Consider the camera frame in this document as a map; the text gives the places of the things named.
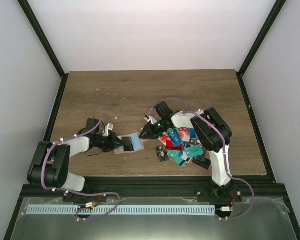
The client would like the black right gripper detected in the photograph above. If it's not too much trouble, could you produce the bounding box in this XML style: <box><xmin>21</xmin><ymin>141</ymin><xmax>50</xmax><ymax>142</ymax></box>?
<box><xmin>139</xmin><ymin>119</ymin><xmax>168</xmax><ymax>141</ymax></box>

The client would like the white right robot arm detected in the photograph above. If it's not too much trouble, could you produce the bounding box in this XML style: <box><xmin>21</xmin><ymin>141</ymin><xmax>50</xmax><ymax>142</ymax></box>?
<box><xmin>139</xmin><ymin>100</ymin><xmax>233</xmax><ymax>202</ymax></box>

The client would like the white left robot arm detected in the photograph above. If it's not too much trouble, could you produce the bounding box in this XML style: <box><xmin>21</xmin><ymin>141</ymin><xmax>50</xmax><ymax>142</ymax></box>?
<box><xmin>27</xmin><ymin>118</ymin><xmax>124</xmax><ymax>202</ymax></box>

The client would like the black VIP card lower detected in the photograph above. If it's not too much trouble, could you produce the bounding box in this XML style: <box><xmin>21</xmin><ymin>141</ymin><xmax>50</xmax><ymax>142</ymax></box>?
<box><xmin>156</xmin><ymin>146</ymin><xmax>169</xmax><ymax>163</ymax></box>

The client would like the red stripe card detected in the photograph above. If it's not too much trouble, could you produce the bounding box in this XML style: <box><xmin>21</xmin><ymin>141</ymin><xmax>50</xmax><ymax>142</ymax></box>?
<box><xmin>165</xmin><ymin>140</ymin><xmax>184</xmax><ymax>152</ymax></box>

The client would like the blue VIP card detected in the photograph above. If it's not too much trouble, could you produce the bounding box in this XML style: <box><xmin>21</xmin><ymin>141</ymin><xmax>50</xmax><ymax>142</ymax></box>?
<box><xmin>168</xmin><ymin>128</ymin><xmax>183</xmax><ymax>146</ymax></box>

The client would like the teal VIP card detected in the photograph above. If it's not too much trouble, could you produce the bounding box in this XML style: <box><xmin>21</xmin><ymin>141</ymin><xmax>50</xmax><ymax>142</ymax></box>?
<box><xmin>167</xmin><ymin>150</ymin><xmax>184</xmax><ymax>160</ymax></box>

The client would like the white red circle card lower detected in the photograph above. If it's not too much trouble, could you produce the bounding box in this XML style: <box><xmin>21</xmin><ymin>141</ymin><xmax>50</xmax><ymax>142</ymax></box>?
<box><xmin>177</xmin><ymin>130</ymin><xmax>191</xmax><ymax>142</ymax></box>

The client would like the teal card large right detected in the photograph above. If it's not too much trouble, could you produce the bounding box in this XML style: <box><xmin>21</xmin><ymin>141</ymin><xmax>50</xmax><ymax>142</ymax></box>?
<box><xmin>184</xmin><ymin>144</ymin><xmax>205</xmax><ymax>159</ymax></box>

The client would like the black card right bottom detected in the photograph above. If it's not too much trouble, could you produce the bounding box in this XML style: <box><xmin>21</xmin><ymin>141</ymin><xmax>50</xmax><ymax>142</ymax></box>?
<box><xmin>192</xmin><ymin>154</ymin><xmax>211</xmax><ymax>170</ymax></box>

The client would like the grey metal tray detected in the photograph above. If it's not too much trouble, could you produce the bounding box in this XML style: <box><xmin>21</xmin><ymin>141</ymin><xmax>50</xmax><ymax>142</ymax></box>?
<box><xmin>11</xmin><ymin>197</ymin><xmax>297</xmax><ymax>240</ymax></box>

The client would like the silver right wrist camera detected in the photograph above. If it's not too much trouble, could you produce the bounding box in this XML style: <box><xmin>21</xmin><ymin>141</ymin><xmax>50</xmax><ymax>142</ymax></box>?
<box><xmin>144</xmin><ymin>114</ymin><xmax>158</xmax><ymax>125</ymax></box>

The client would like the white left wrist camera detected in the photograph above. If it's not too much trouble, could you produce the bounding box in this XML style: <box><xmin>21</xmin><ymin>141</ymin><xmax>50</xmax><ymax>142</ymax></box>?
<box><xmin>102</xmin><ymin>123</ymin><xmax>114</xmax><ymax>137</ymax></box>

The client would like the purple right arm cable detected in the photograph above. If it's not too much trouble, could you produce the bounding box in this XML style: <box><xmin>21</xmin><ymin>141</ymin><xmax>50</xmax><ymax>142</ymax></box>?
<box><xmin>146</xmin><ymin>97</ymin><xmax>255</xmax><ymax>221</ymax></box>

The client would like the black aluminium frame rail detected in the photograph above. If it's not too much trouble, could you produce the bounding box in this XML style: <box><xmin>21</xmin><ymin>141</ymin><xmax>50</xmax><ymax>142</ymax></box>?
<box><xmin>5</xmin><ymin>72</ymin><xmax>300</xmax><ymax>240</ymax></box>

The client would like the white slotted cable duct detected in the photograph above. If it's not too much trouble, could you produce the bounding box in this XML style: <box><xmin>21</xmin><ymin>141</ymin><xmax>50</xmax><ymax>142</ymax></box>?
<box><xmin>26</xmin><ymin>204</ymin><xmax>216</xmax><ymax>216</ymax></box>

